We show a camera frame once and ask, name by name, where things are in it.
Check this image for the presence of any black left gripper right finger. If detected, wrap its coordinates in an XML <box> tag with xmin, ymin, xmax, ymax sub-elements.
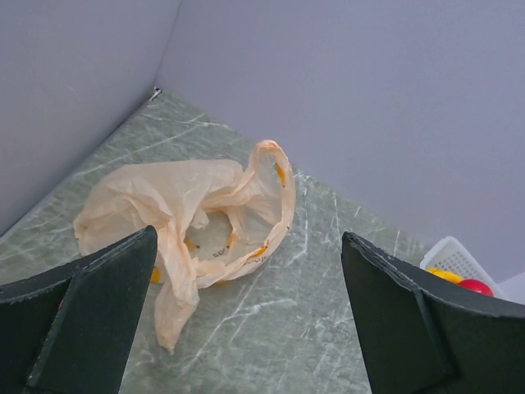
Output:
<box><xmin>341</xmin><ymin>231</ymin><xmax>524</xmax><ymax>393</ymax></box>

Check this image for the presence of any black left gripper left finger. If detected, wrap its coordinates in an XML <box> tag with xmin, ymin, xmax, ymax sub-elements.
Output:
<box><xmin>1</xmin><ymin>226</ymin><xmax>158</xmax><ymax>393</ymax></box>

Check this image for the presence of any yellow banana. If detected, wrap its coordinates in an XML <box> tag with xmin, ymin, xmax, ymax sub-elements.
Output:
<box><xmin>427</xmin><ymin>268</ymin><xmax>463</xmax><ymax>284</ymax></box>

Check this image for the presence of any large red apple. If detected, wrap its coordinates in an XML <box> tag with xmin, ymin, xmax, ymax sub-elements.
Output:
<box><xmin>458</xmin><ymin>278</ymin><xmax>494</xmax><ymax>297</ymax></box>

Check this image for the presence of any peach plastic bag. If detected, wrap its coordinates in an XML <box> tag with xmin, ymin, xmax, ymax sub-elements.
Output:
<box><xmin>73</xmin><ymin>140</ymin><xmax>296</xmax><ymax>350</ymax></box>

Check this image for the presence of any white perforated plastic basket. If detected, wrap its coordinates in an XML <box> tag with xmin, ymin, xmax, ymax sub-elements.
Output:
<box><xmin>419</xmin><ymin>236</ymin><xmax>509</xmax><ymax>300</ymax></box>

